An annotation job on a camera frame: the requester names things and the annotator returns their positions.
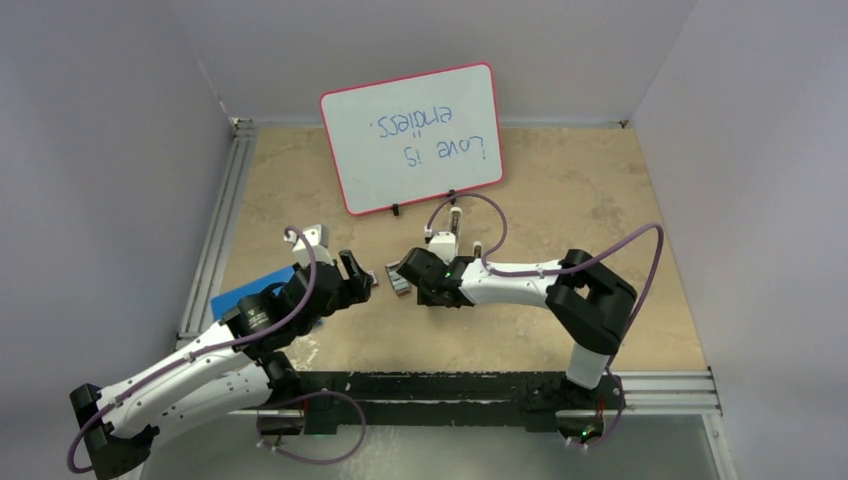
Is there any white board with pink frame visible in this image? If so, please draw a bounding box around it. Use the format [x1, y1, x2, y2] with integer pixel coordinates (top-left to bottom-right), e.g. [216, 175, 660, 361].
[319, 62, 504, 216]

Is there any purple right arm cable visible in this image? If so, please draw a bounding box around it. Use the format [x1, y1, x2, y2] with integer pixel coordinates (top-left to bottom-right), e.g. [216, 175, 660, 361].
[423, 192, 665, 452]

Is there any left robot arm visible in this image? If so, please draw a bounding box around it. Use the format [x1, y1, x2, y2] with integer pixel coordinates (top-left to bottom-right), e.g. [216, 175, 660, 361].
[67, 247, 374, 479]

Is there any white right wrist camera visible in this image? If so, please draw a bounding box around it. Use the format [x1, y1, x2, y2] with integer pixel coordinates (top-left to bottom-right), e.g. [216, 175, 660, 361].
[425, 228, 459, 264]

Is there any blue plastic sheet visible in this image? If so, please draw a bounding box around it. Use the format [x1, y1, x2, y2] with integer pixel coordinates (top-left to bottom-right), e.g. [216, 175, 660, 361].
[210, 266, 323, 329]

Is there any red white staple box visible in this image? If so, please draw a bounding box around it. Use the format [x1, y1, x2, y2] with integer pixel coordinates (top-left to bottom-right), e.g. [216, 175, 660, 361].
[367, 270, 379, 287]

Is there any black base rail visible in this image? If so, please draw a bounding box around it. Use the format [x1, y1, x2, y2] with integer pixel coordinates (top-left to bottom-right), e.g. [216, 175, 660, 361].
[264, 371, 626, 439]

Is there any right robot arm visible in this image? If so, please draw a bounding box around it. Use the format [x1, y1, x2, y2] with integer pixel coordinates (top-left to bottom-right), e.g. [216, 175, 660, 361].
[397, 247, 637, 407]

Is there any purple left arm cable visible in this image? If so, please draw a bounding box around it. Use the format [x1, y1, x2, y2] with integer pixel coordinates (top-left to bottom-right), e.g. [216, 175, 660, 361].
[66, 226, 368, 476]

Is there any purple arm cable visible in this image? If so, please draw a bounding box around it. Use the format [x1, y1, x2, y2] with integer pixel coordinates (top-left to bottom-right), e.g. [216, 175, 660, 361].
[66, 226, 368, 476]
[423, 192, 665, 452]

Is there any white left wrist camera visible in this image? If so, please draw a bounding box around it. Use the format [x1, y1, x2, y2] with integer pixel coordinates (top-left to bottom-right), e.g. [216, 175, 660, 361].
[283, 224, 333, 267]

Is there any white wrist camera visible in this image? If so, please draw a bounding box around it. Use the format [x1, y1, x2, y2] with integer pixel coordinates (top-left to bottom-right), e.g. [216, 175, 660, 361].
[425, 228, 459, 264]
[283, 224, 333, 267]

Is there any aluminium frame rail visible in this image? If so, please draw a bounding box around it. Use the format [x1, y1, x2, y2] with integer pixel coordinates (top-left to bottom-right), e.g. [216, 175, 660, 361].
[137, 125, 738, 479]

